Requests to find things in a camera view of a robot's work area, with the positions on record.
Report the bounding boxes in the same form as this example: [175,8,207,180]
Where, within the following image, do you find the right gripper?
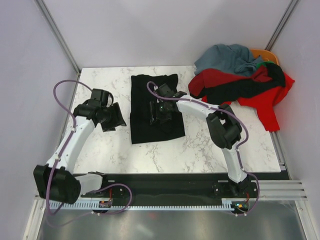
[150,99,173,123]

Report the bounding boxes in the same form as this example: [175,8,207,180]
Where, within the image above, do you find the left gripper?
[99,102,126,133]

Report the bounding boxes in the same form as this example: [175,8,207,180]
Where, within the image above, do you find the black t-shirt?
[130,73,186,144]
[188,63,286,105]

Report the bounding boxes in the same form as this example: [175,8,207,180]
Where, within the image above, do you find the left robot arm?
[33,88,126,204]

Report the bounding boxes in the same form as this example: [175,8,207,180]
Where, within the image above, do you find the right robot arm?
[146,81,250,197]

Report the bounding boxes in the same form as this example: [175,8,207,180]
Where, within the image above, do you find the black t-shirt in pile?
[188,63,286,105]

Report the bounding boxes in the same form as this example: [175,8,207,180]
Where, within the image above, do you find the grey-blue t-shirt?
[194,44,263,77]

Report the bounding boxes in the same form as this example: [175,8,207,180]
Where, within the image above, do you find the red t-shirt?
[201,72,295,132]

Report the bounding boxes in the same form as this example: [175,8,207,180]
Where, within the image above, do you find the green garment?
[256,60,275,69]

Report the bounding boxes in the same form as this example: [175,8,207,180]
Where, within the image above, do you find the orange basket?
[250,48,279,65]

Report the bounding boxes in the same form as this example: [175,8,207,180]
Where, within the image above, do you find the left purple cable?
[45,79,133,227]

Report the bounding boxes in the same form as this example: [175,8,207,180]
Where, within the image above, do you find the purple cable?
[146,81,261,217]
[45,79,133,227]

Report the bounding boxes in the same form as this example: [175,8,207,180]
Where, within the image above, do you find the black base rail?
[74,172,261,207]

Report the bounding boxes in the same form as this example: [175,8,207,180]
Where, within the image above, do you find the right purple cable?
[146,81,261,217]

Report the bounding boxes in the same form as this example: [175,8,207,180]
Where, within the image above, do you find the left aluminium corner post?
[34,0,81,77]

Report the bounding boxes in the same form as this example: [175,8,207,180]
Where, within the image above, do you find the aluminium corner post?
[34,0,81,77]
[265,0,301,51]

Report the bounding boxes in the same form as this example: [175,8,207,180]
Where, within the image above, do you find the white cable duct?
[61,199,250,211]

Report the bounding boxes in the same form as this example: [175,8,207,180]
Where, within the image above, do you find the aluminium extrusion frame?
[23,139,320,240]

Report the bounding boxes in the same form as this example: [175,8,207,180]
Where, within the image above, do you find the right aluminium corner post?
[265,0,301,51]

